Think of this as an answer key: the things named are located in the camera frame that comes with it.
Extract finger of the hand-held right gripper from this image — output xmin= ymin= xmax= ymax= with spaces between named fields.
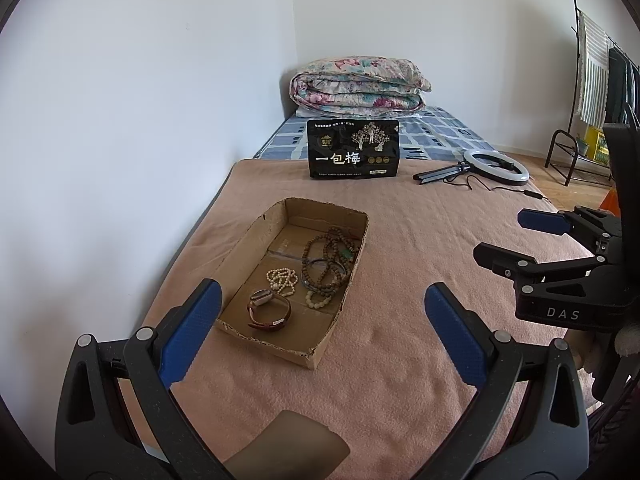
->
xmin=516 ymin=206 xmax=626 ymax=261
xmin=472 ymin=241 xmax=608 ymax=291

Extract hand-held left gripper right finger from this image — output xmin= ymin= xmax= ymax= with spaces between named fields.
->
xmin=424 ymin=281 xmax=591 ymax=480

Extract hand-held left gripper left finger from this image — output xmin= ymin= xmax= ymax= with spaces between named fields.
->
xmin=54 ymin=278 xmax=236 ymax=480

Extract brown strap wristwatch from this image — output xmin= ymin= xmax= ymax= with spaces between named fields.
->
xmin=247 ymin=287 xmax=292 ymax=333

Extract cardboard box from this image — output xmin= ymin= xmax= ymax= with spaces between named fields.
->
xmin=212 ymin=197 xmax=370 ymax=371

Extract white pearl necklace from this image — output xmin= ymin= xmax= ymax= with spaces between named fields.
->
xmin=266 ymin=267 xmax=299 ymax=297

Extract brown wooden bead necklace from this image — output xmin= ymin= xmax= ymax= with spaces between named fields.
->
xmin=299 ymin=227 xmax=362 ymax=293

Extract black metal shoe rack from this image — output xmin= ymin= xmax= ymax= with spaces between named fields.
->
xmin=544 ymin=129 xmax=616 ymax=187

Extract orange object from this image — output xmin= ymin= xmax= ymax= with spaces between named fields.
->
xmin=597 ymin=185 xmax=621 ymax=216

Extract yellow box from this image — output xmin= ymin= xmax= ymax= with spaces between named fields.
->
xmin=582 ymin=125 xmax=613 ymax=166

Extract pink blanket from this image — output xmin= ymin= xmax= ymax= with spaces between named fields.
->
xmin=117 ymin=157 xmax=621 ymax=480

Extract black folded tripod stand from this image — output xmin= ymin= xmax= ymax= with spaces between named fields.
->
xmin=412 ymin=162 xmax=471 ymax=184

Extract blue checked bed sheet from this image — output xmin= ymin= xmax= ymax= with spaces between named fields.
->
xmin=252 ymin=106 xmax=496 ymax=162

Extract brown flat card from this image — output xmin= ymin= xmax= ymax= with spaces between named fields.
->
xmin=222 ymin=409 xmax=351 ymax=480

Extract striped towel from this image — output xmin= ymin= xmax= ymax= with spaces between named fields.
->
xmin=577 ymin=12 xmax=612 ymax=128

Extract dark hanging clothes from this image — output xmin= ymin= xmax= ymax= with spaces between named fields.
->
xmin=605 ymin=47 xmax=640 ymax=126

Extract black snack bag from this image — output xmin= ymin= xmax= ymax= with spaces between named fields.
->
xmin=306 ymin=119 xmax=401 ymax=180

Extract black clothes rack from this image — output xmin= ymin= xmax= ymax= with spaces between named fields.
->
xmin=570 ymin=0 xmax=640 ymax=126

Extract folded floral quilt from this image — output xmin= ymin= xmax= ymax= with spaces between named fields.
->
xmin=290 ymin=56 xmax=433 ymax=111

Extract black cable with remote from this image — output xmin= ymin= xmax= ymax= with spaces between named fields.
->
xmin=450 ymin=177 xmax=543 ymax=201

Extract white ring light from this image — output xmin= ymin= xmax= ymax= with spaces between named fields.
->
xmin=462 ymin=148 xmax=531 ymax=186

